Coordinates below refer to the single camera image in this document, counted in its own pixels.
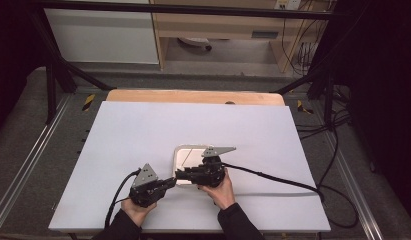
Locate aluminium floor rail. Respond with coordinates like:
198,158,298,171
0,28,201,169
321,133,385,240
0,94,73,222

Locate wooden table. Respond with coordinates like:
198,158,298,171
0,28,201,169
106,88,286,107

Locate person's left hand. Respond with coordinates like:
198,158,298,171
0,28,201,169
120,198,158,228

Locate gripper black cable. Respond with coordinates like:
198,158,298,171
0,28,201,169
221,162,360,230
104,168,142,230

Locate white cabinet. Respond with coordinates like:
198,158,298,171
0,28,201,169
42,0,160,65

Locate thin wooden skewer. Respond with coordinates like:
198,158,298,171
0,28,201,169
180,148,194,167

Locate black metal frame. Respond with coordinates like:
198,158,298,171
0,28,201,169
26,0,339,126

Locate yellow black floor tape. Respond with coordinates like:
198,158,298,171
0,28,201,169
81,94,96,112
296,99,314,115

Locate white power strip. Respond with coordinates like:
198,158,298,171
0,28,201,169
274,0,302,10

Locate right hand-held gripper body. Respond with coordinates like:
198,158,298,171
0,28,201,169
192,147,237,188

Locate office chair base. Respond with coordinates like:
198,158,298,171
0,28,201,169
177,37,213,52

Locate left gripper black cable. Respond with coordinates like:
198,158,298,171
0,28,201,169
104,168,142,230

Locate hanging black cables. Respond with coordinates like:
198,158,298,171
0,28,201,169
281,9,327,76

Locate square metal tray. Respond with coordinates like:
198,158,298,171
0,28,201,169
172,144,217,187

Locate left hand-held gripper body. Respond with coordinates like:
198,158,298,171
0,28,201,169
129,163,161,208

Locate white table board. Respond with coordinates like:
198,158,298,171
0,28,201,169
47,100,331,233

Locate person's right hand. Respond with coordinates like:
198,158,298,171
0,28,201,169
197,168,237,211

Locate black floor cables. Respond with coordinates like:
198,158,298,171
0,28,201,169
294,84,353,141

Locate light wooden desk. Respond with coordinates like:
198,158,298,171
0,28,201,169
149,0,331,73

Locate dark curtain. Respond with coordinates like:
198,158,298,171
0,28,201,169
0,0,51,134
336,0,411,216

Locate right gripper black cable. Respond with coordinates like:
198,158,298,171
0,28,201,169
221,162,360,230

